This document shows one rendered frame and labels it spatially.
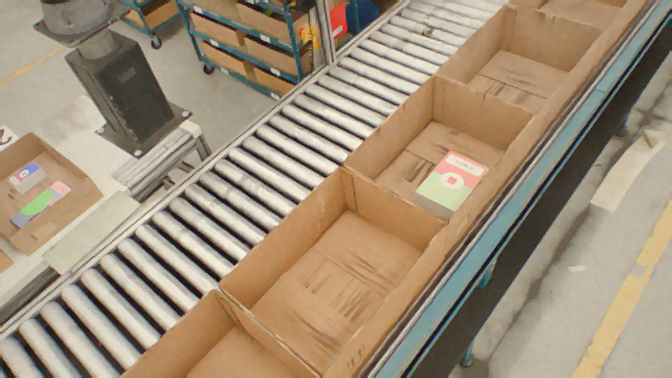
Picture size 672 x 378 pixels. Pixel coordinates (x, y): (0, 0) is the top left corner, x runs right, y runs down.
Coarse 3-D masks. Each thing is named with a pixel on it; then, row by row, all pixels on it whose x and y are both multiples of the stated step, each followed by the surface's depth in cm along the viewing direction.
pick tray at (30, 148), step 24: (24, 144) 170; (48, 144) 164; (0, 168) 167; (48, 168) 170; (72, 168) 163; (0, 192) 166; (72, 192) 150; (96, 192) 156; (0, 216) 159; (48, 216) 147; (72, 216) 153; (24, 240) 144; (48, 240) 150
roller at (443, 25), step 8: (400, 16) 207; (408, 16) 204; (416, 16) 202; (424, 16) 201; (432, 16) 200; (432, 24) 199; (440, 24) 197; (448, 24) 195; (456, 24) 194; (448, 32) 195; (456, 32) 193; (464, 32) 191; (472, 32) 190
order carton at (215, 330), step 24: (192, 312) 96; (216, 312) 103; (240, 312) 96; (168, 336) 94; (192, 336) 100; (216, 336) 107; (240, 336) 108; (264, 336) 96; (144, 360) 92; (168, 360) 97; (192, 360) 104; (216, 360) 105; (240, 360) 105; (264, 360) 104; (288, 360) 96
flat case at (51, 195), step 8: (56, 184) 161; (64, 184) 160; (48, 192) 159; (56, 192) 159; (64, 192) 158; (40, 200) 157; (48, 200) 157; (56, 200) 156; (24, 208) 156; (32, 208) 155; (40, 208) 155; (16, 216) 154; (24, 216) 154; (32, 216) 153; (16, 224) 152; (24, 224) 152
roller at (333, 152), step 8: (272, 120) 173; (280, 120) 172; (288, 120) 172; (280, 128) 172; (288, 128) 169; (296, 128) 168; (304, 128) 168; (296, 136) 168; (304, 136) 166; (312, 136) 165; (304, 144) 168; (312, 144) 164; (320, 144) 162; (328, 144) 161; (320, 152) 163; (328, 152) 161; (336, 152) 159; (344, 152) 158; (336, 160) 159
